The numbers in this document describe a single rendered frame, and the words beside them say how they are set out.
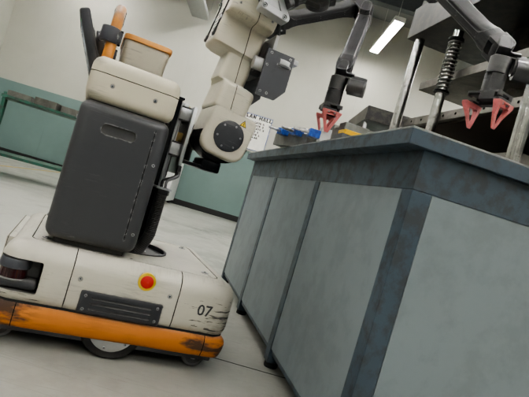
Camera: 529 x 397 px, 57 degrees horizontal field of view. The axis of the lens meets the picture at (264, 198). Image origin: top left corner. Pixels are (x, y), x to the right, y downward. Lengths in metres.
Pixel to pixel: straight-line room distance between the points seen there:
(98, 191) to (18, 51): 8.85
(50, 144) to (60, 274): 8.32
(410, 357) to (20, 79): 9.39
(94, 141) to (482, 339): 1.10
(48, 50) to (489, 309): 9.34
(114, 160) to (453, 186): 0.88
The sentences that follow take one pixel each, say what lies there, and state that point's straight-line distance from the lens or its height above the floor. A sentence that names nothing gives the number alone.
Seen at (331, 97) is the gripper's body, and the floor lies 0.96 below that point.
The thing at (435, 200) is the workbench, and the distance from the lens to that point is 1.15.
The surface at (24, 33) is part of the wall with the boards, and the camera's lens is 10.25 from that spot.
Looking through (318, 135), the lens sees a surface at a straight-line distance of 1.72.
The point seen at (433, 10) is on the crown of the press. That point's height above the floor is 1.91.
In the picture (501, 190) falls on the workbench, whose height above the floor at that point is 0.73.
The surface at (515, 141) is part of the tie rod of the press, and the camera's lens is 2.20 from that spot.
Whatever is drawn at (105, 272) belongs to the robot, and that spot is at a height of 0.24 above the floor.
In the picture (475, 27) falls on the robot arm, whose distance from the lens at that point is 1.64.
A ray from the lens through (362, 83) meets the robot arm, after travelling 1.76.
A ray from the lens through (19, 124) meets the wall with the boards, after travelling 9.96.
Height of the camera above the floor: 0.56
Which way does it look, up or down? level
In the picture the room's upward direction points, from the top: 16 degrees clockwise
